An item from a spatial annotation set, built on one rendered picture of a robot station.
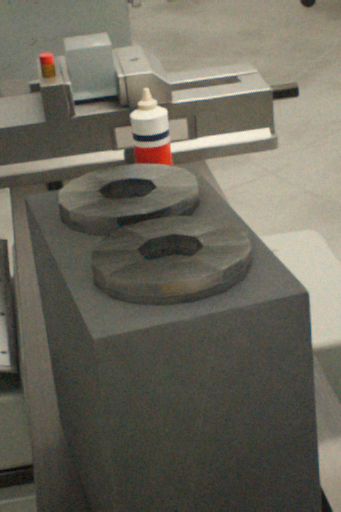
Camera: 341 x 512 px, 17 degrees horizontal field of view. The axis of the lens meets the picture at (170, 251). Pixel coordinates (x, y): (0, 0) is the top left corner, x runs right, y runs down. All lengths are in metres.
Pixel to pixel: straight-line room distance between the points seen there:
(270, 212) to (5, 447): 2.49
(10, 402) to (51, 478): 0.33
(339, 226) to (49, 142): 2.20
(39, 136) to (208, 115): 0.20
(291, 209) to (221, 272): 2.99
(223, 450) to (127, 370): 0.08
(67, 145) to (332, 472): 0.66
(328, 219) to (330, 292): 2.26
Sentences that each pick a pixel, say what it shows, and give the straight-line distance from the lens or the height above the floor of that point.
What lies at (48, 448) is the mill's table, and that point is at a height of 0.94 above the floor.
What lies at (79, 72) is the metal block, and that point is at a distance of 1.35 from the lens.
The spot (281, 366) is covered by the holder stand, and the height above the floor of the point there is 1.09.
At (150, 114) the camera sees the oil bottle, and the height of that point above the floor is 1.03.
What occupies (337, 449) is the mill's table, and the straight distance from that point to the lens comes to 0.82.
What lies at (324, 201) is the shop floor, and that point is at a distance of 3.65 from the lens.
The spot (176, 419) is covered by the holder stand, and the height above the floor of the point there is 1.07.
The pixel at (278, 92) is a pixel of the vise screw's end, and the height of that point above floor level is 0.99.
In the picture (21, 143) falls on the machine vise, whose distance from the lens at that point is 1.34.
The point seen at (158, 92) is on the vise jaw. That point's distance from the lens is 1.33.
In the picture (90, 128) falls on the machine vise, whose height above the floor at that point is 0.99.
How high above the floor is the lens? 1.41
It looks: 25 degrees down
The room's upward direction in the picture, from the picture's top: 6 degrees counter-clockwise
